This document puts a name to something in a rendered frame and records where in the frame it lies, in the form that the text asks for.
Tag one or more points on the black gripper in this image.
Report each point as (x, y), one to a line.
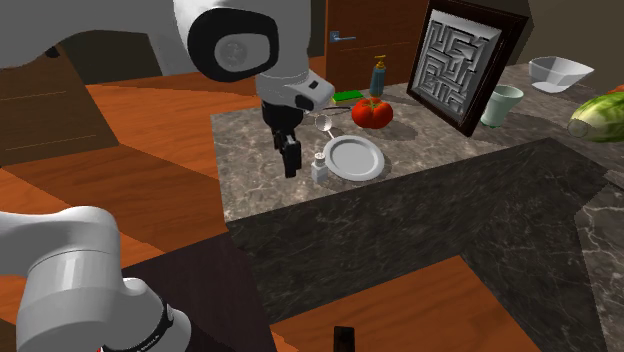
(279, 116)

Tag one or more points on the red tomato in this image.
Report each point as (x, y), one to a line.
(372, 113)

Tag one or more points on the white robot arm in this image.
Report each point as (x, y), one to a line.
(146, 29)

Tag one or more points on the dark robot stand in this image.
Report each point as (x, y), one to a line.
(214, 292)

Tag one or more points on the green sponge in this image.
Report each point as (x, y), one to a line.
(346, 96)

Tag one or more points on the green melon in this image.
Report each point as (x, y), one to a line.
(599, 117)

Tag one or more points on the brown wooden door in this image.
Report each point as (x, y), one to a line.
(375, 44)

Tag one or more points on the small black block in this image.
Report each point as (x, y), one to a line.
(344, 340)

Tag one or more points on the pale green cup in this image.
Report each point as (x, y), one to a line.
(501, 106)

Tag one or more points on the white salt shaker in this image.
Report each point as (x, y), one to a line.
(319, 169)

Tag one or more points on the brown wooden cabinet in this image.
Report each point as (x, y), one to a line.
(44, 112)

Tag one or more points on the white bowl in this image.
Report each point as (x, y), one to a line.
(556, 73)

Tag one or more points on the dark framed maze picture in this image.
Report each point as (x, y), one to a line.
(463, 63)

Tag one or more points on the white round plate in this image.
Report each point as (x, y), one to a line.
(354, 158)

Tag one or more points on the blue soap dispenser bottle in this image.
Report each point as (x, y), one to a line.
(378, 78)

